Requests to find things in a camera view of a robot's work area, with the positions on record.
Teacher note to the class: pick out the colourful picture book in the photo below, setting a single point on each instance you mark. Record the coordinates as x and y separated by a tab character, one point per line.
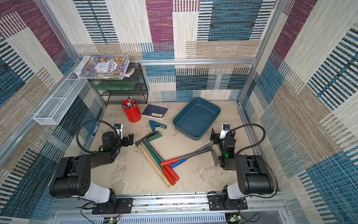
104	67

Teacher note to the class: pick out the wooden handled hoe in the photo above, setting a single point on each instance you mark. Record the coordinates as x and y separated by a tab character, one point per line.
153	164

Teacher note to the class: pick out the dark hoe with red grip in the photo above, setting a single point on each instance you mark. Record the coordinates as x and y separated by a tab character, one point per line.
167	163

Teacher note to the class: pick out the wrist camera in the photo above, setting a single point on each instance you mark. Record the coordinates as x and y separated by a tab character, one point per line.
225	129
119	130

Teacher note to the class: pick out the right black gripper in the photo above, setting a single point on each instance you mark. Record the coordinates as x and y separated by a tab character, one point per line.
216	139

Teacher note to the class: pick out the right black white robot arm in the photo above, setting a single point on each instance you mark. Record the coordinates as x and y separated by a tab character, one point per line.
253	176

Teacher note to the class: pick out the white wire basket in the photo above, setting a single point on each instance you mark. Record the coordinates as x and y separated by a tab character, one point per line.
53	111

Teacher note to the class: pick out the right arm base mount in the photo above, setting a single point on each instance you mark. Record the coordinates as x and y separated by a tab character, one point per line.
218	202

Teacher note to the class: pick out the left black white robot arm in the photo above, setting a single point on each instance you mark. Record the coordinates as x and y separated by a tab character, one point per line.
73	175

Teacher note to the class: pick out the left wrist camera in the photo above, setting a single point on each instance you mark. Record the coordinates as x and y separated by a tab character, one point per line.
119	130

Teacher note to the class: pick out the teal plastic storage box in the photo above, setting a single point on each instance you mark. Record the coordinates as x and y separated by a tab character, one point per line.
196	118

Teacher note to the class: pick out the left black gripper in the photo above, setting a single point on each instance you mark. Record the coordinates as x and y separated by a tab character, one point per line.
126	143

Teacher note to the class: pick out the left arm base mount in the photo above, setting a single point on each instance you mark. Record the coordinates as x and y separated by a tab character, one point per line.
122	205

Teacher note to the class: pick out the pens in cup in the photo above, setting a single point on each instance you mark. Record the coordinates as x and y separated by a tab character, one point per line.
131	103

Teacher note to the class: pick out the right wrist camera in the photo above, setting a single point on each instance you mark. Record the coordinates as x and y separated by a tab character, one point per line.
225	129

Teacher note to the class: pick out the teal hole punch tool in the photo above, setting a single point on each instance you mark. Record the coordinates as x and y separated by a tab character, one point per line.
153	125

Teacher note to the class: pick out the red pen cup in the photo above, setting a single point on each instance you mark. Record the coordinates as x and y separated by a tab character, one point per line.
134	114

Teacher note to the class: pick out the chrome hoe with blue grip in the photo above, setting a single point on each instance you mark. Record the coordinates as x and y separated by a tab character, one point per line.
179	162

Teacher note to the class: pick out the green tray on shelf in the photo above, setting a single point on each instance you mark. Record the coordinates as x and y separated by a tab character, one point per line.
115	86

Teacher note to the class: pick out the dark blue notebook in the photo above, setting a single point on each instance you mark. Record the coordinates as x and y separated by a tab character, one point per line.
155	111

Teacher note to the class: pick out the black wire mesh shelf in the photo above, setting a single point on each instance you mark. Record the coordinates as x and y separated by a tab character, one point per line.
116	91

